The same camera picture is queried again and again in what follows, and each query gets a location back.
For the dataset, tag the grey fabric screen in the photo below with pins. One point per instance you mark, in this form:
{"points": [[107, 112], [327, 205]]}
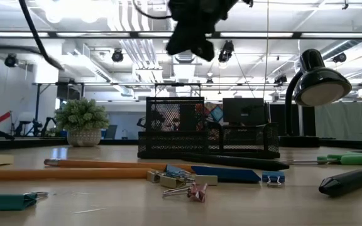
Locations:
{"points": [[338, 122]]}

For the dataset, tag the white eraser block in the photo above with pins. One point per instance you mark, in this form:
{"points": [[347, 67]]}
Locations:
{"points": [[206, 180]]}

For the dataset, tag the black mesh desk organizer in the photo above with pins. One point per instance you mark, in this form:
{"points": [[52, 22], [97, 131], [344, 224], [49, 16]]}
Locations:
{"points": [[174, 125]]}

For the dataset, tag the black ceiling spotlight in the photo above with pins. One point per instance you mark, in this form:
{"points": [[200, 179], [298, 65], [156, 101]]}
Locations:
{"points": [[226, 53], [339, 57], [280, 80], [10, 60], [117, 56]]}

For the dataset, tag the blue plastic piece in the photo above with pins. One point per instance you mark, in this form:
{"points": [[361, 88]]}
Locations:
{"points": [[231, 174]]}

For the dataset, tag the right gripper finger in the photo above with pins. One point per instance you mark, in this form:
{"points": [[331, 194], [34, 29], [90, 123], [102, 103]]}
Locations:
{"points": [[181, 44], [206, 50]]}

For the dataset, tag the green plant in white pot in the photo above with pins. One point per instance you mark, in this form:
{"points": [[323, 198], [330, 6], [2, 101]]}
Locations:
{"points": [[82, 120]]}

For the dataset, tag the black pen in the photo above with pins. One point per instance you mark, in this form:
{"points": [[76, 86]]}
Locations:
{"points": [[350, 182], [240, 162]]}

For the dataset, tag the black background robot rig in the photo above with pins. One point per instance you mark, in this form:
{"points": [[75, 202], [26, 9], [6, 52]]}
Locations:
{"points": [[36, 125]]}

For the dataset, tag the black aluminium table frame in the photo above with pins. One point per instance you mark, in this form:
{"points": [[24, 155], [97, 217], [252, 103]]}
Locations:
{"points": [[17, 143]]}

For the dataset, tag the blue binder clip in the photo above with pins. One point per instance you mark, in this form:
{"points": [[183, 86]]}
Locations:
{"points": [[272, 176], [174, 171]]}

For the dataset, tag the black computer monitor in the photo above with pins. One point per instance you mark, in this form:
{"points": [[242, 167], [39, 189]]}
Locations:
{"points": [[244, 110]]}

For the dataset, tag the teal binder clip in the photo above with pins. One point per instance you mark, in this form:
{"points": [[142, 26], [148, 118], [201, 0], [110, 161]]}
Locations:
{"points": [[9, 201]]}

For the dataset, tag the black curtain panel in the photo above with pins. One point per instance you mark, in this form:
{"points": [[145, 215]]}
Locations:
{"points": [[276, 119]]}

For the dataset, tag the pink binder clip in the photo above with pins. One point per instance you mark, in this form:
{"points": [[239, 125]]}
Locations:
{"points": [[198, 192]]}

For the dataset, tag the colourful wall art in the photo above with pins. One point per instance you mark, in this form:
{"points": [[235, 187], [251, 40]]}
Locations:
{"points": [[215, 113]]}

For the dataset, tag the overhead frame bar with lights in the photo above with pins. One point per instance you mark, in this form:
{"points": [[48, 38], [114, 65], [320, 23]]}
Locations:
{"points": [[137, 34]]}

